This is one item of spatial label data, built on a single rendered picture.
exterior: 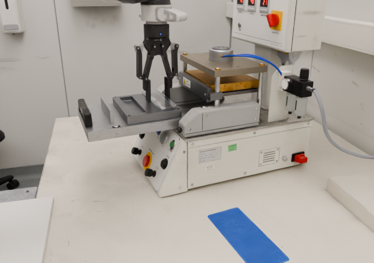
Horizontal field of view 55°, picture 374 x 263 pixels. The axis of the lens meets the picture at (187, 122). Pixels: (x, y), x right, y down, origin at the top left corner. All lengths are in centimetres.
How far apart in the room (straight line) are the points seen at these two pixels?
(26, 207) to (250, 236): 61
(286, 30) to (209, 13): 159
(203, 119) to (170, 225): 31
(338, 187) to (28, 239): 84
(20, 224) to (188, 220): 43
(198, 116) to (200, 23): 168
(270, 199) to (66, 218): 58
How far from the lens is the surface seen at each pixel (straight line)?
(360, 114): 154
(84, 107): 108
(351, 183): 117
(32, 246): 96
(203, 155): 107
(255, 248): 93
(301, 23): 114
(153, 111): 105
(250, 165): 118
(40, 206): 110
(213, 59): 116
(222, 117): 106
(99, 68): 259
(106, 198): 111
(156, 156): 116
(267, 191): 114
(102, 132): 101
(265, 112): 126
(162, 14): 104
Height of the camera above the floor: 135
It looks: 22 degrees down
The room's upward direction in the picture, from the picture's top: straight up
